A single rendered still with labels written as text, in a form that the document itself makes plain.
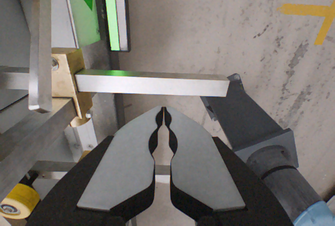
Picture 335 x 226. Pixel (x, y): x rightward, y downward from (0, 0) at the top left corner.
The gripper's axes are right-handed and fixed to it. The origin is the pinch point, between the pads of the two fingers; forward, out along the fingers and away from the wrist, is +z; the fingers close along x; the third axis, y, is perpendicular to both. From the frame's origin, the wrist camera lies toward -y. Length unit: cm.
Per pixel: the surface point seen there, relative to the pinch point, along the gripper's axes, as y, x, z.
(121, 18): -6.0, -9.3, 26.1
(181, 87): 3.8, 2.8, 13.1
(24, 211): 28.4, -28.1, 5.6
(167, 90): 4.3, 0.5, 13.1
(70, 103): 6.1, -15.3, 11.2
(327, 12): -13, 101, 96
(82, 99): 6.6, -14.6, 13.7
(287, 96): 47, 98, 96
